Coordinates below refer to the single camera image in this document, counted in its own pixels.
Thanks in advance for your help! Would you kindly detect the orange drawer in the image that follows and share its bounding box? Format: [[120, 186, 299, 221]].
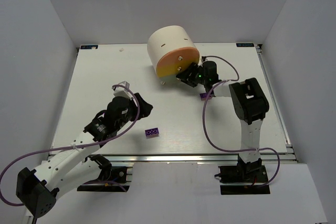
[[156, 47, 200, 69]]

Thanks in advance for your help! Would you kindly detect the yellow drawer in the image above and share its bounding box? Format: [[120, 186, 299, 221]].
[[156, 56, 199, 78]]

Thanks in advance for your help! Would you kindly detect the purple lego brick studs up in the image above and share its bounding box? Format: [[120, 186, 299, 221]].
[[199, 93, 213, 101]]

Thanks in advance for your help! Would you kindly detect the purple lego brick underside up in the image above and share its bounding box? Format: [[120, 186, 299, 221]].
[[145, 127, 160, 138]]

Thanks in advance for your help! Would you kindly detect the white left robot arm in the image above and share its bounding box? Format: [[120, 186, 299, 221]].
[[16, 93, 153, 219]]

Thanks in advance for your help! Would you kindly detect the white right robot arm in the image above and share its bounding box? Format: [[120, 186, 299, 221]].
[[176, 61, 269, 165]]

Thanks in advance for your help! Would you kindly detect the white round drawer cabinet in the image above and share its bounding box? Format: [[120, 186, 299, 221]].
[[147, 25, 197, 79]]

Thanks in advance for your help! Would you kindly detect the blue label sticker right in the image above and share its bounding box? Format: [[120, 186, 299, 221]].
[[236, 42, 255, 48]]

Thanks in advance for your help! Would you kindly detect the blue label sticker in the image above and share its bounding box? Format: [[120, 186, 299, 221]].
[[236, 42, 255, 48], [80, 45, 98, 50]]

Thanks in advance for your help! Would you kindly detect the blue label sticker left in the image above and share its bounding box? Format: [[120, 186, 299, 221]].
[[80, 45, 98, 50]]

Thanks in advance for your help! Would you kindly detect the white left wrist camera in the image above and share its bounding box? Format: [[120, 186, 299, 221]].
[[112, 81, 133, 100]]

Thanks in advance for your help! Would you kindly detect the aluminium table edge rail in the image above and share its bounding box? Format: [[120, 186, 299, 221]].
[[104, 149, 297, 162]]

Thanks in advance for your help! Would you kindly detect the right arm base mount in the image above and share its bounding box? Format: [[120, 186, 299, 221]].
[[214, 158, 270, 195]]

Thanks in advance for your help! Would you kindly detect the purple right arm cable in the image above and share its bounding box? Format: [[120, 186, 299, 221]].
[[201, 55, 281, 186]]

